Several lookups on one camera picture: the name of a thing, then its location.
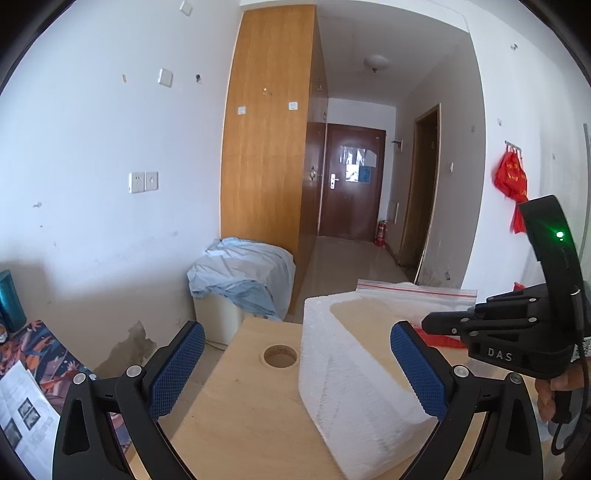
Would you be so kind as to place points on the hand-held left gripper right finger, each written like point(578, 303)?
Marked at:
point(418, 369)

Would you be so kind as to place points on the white foam box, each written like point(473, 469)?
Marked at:
point(351, 392)

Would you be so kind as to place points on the red hanging bag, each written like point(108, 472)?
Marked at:
point(510, 177)

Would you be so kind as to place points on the metal wall hook rack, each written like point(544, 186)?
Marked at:
point(513, 146)

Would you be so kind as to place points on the person's right hand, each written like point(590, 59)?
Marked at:
point(546, 397)

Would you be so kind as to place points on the paper booklet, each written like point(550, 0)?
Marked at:
point(25, 410)

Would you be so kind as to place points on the papers on door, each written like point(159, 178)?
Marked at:
point(358, 161)

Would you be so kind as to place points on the red fire extinguisher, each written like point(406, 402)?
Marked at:
point(380, 233)

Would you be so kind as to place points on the teal container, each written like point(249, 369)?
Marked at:
point(10, 300)

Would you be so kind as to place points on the light blue cloth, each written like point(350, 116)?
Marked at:
point(244, 270)

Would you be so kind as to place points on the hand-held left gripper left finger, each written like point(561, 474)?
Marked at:
point(178, 369)

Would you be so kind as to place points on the printed blanket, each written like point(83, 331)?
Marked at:
point(51, 360)

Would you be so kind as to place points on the wooden door frame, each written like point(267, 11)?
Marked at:
point(422, 194)

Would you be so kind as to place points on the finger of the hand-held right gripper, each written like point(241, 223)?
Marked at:
point(512, 297)
point(443, 323)

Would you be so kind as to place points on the clear zip bag red strip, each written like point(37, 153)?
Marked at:
point(415, 295)

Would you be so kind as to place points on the white bin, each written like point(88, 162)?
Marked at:
point(217, 321)

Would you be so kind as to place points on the white wall plate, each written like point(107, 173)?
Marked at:
point(186, 7)

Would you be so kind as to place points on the white wall socket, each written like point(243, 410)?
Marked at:
point(136, 182)
point(151, 181)

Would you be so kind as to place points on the round ceiling lamp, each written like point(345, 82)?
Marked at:
point(376, 61)

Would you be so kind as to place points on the brown entry door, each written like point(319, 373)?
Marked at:
point(351, 207)

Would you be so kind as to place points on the wooden wardrobe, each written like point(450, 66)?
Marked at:
point(263, 161)

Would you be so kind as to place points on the white wall switch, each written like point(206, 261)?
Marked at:
point(165, 77)

